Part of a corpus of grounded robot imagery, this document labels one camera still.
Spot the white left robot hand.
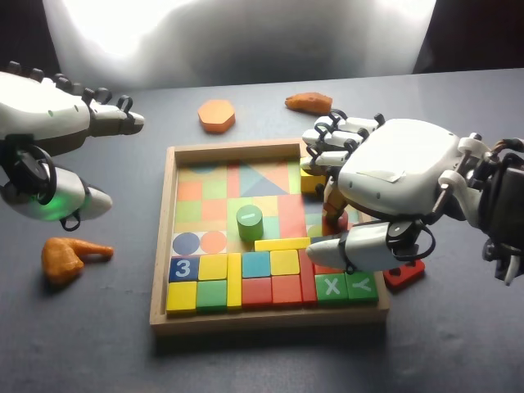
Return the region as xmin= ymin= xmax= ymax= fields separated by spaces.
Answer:
xmin=0 ymin=60 xmax=146 ymax=233

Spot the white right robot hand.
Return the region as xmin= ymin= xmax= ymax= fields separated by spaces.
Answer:
xmin=301 ymin=109 xmax=462 ymax=274

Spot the green minus cylinder block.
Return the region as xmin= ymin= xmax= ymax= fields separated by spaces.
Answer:
xmin=235 ymin=206 xmax=264 ymax=242

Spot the red two-hole block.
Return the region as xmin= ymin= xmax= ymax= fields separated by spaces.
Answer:
xmin=382 ymin=257 xmax=426 ymax=292

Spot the orange hexagon block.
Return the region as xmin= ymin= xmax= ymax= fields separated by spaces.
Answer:
xmin=196 ymin=98 xmax=237 ymax=134

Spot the yellow wooden cube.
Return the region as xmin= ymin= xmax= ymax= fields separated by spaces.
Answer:
xmin=165 ymin=280 xmax=198 ymax=316
xmin=198 ymin=253 xmax=228 ymax=282
xmin=300 ymin=157 xmax=331 ymax=198
xmin=269 ymin=249 xmax=301 ymax=277

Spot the orange-brown toy food piece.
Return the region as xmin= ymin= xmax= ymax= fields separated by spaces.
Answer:
xmin=284 ymin=92 xmax=333 ymax=114

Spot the green letter Y cube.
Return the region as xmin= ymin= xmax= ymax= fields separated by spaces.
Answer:
xmin=345 ymin=273 xmax=379 ymax=304

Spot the green letter X cube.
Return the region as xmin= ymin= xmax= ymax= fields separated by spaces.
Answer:
xmin=314 ymin=273 xmax=349 ymax=306

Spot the yellow wooden bar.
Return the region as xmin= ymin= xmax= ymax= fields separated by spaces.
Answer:
xmin=226 ymin=252 xmax=243 ymax=313
xmin=254 ymin=237 xmax=311 ymax=253

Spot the orange toy chicken drumstick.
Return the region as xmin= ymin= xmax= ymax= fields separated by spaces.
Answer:
xmin=40 ymin=236 xmax=115 ymax=287

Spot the red wooden bar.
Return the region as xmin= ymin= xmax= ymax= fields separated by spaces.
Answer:
xmin=297 ymin=248 xmax=319 ymax=309

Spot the red wooden cube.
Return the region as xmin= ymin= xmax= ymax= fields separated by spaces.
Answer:
xmin=241 ymin=277 xmax=273 ymax=311
xmin=271 ymin=274 xmax=303 ymax=309

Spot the teal wooden cube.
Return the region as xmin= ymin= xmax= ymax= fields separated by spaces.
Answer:
xmin=241 ymin=251 xmax=272 ymax=279

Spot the wooden puzzle tray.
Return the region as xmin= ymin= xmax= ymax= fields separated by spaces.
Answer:
xmin=149 ymin=138 xmax=391 ymax=337

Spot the green wooden cube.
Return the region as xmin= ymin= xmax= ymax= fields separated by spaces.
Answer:
xmin=196 ymin=279 xmax=228 ymax=315

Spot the grey table cloth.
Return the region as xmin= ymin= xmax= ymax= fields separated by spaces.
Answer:
xmin=0 ymin=67 xmax=524 ymax=393

